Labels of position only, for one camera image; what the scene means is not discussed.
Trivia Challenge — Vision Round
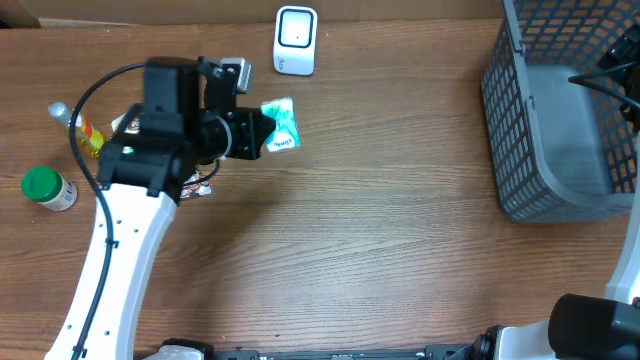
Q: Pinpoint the teal tissue pack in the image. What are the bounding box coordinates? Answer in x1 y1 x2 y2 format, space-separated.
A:
261 97 301 152

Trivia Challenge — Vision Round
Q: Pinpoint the white barcode snack packet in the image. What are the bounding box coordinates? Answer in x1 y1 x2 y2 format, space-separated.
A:
180 170 212 200

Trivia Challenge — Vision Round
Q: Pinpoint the yellow liquid bottle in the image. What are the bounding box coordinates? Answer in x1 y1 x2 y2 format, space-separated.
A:
48 102 106 159

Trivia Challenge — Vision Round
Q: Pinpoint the green lid jar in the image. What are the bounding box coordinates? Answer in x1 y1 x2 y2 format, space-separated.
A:
21 166 78 212

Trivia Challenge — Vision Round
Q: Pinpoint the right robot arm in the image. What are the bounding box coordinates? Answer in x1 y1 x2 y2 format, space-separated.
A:
481 18 639 359

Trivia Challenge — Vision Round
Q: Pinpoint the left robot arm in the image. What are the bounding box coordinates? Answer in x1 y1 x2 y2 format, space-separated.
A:
46 57 276 359

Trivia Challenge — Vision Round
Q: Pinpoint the white barcode scanner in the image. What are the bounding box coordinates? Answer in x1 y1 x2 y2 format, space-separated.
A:
273 5 318 76

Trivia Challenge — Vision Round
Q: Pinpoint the grey plastic basket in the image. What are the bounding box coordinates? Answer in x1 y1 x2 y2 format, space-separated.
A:
481 0 639 223

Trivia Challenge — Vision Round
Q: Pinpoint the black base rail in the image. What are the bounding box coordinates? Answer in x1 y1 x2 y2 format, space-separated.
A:
159 340 481 360

